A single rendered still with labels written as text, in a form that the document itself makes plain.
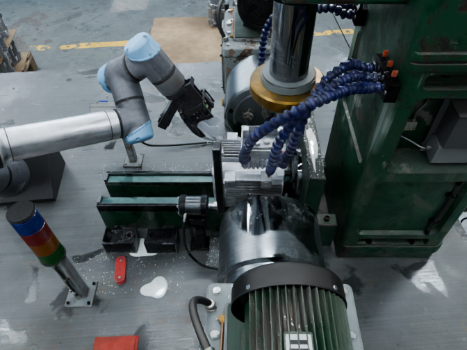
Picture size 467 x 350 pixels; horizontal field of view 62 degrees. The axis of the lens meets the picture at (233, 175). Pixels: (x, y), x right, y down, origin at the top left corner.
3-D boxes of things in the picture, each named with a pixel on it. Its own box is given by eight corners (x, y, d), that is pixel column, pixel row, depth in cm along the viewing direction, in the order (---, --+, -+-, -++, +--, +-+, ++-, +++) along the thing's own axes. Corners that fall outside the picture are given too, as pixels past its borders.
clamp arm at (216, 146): (226, 205, 110) (223, 140, 90) (226, 214, 108) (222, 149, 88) (214, 205, 110) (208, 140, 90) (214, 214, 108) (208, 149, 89)
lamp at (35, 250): (62, 235, 95) (55, 224, 91) (54, 257, 91) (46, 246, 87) (37, 235, 95) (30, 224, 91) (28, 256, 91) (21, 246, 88)
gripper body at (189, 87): (215, 119, 104) (188, 87, 97) (189, 131, 108) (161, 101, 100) (216, 101, 109) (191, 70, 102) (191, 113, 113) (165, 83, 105)
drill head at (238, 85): (289, 87, 158) (295, 30, 139) (297, 151, 134) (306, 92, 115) (228, 88, 159) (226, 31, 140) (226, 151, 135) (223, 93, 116)
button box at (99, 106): (146, 117, 134) (145, 101, 133) (141, 118, 127) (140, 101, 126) (98, 117, 135) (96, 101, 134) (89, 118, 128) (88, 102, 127)
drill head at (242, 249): (307, 223, 115) (320, 167, 96) (327, 374, 88) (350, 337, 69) (223, 223, 115) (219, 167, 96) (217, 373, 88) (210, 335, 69)
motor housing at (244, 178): (278, 167, 129) (282, 124, 114) (280, 214, 116) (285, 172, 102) (218, 166, 130) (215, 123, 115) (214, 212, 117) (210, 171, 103)
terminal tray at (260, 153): (282, 143, 115) (284, 125, 109) (283, 170, 108) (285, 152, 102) (242, 142, 115) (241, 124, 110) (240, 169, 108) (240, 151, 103)
